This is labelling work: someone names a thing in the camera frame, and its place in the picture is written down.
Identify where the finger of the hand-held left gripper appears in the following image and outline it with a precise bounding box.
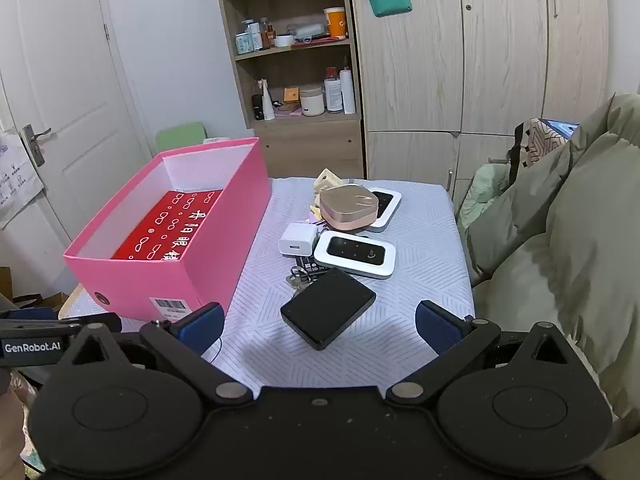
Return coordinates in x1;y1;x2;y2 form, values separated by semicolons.
0;306;58;322

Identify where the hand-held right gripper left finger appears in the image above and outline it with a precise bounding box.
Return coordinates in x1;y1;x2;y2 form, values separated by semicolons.
52;302;253;408

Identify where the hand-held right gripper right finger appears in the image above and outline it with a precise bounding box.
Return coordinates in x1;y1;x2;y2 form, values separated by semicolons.
385;300;586;408

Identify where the pink cardboard box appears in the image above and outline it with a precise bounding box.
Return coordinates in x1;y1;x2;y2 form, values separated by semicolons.
62;137;273;323

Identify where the white black portable router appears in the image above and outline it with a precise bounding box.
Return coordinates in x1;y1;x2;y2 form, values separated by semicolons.
313;230;397;279
367;187;402;232

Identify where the black rectangular power bank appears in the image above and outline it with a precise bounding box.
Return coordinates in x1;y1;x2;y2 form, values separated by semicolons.
280;266;377;351

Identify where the black phone battery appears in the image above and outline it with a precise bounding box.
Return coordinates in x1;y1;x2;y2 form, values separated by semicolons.
295;255;331;276

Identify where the brown cardboard box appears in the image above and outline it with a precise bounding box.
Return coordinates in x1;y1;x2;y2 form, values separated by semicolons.
0;266;66;311

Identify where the white patterned tablecloth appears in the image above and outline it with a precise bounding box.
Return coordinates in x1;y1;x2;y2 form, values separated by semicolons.
60;177;476;396

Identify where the red cloth with glasses print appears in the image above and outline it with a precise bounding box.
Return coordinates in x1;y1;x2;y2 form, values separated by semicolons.
111;189;223;263

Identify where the white charger plug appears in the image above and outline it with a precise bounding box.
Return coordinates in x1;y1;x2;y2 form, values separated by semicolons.
278;222;321;257

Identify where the white printed paper sheet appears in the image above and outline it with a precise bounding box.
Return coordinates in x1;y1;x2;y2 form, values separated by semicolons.
0;130;46;228

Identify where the light green cloth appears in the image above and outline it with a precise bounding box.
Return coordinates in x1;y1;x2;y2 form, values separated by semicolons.
457;162;511;231

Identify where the olive green duvet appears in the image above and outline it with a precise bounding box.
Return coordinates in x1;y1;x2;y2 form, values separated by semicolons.
457;92;640;421

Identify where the cream hair claw clip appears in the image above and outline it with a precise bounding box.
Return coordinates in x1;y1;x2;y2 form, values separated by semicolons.
314;169;342;196

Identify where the light green folding table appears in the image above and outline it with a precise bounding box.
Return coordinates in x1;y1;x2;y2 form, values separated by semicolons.
155;122;208;153

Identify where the wooden shelf unit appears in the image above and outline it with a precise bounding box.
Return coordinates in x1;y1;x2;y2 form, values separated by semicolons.
212;0;366;181

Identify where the patterned tote bag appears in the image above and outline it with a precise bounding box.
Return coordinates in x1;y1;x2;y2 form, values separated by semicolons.
510;117;581;171

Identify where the white spray bottle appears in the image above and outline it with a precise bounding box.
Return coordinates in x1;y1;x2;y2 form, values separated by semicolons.
257;79;276;121

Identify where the tall white bottle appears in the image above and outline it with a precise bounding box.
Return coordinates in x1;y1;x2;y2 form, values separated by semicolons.
340;67;357;115

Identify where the white round jar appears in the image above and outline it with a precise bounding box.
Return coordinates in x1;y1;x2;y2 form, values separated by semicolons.
300;86;325;117

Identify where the white door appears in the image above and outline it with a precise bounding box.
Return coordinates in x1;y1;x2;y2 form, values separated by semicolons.
0;0;151;243

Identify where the white can red cap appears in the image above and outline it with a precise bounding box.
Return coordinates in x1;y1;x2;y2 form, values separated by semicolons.
324;67;343;113

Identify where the light wooden wardrobe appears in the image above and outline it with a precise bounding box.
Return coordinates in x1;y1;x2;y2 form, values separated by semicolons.
347;0;626;196

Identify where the teal white bottle pack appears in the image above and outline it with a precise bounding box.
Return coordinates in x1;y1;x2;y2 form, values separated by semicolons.
235;20;263;56

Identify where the white wrapped bundle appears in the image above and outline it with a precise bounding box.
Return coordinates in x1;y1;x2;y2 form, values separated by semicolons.
287;23;326;43

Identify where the orange paper cup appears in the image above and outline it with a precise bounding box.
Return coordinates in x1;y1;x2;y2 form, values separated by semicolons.
323;7;347;39

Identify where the metal key ring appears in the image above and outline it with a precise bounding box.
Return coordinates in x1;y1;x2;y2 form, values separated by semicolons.
286;265;313;289

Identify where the metal door handle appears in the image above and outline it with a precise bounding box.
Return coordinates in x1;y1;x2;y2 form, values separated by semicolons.
22;125;52;166

